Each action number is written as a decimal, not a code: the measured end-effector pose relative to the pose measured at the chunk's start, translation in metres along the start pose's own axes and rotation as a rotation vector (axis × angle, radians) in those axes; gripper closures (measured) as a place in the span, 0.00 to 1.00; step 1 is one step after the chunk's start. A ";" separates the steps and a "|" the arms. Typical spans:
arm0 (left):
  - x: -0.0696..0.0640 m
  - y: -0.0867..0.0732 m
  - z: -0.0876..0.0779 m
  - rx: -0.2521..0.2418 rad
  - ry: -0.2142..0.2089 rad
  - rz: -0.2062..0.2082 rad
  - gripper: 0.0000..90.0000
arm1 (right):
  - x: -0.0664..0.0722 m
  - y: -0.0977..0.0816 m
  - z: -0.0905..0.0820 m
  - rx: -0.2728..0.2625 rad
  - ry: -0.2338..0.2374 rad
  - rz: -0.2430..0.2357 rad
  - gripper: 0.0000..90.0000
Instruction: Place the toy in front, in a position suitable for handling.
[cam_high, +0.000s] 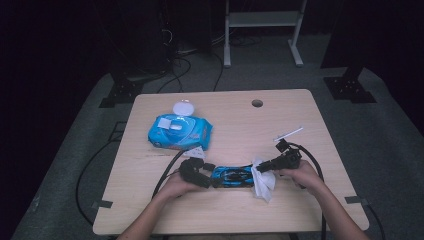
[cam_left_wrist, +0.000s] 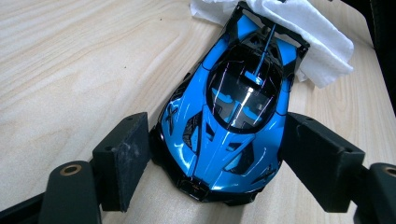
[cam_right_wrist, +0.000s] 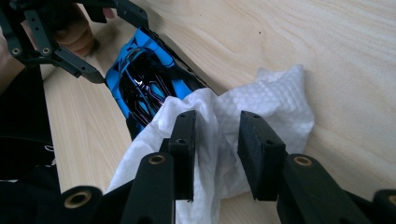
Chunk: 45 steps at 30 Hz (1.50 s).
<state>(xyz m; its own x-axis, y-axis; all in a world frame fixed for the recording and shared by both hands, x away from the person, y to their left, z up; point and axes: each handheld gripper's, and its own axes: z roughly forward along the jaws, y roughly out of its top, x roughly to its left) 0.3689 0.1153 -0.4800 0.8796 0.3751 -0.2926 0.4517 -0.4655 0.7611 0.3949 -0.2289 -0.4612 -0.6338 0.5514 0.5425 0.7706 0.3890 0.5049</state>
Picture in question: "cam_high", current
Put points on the person's right hand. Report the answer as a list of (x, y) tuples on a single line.
[(306, 178)]

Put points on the person's left hand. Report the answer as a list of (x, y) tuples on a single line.
[(175, 188)]

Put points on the grey tape strip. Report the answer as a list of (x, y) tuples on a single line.
[(102, 204), (356, 200)]

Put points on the blue wet wipes pack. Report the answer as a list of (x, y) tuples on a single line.
[(186, 133)]

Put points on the white wet wipe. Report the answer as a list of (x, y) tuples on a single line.
[(264, 185)]

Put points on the black stand base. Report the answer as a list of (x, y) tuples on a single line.
[(350, 88), (121, 93)]

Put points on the blue toy car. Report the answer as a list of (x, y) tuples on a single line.
[(233, 176)]

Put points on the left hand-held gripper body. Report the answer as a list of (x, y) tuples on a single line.
[(191, 171)]

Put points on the white metal stand frame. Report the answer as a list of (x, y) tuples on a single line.
[(263, 19)]

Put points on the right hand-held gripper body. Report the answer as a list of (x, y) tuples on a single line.
[(292, 159)]

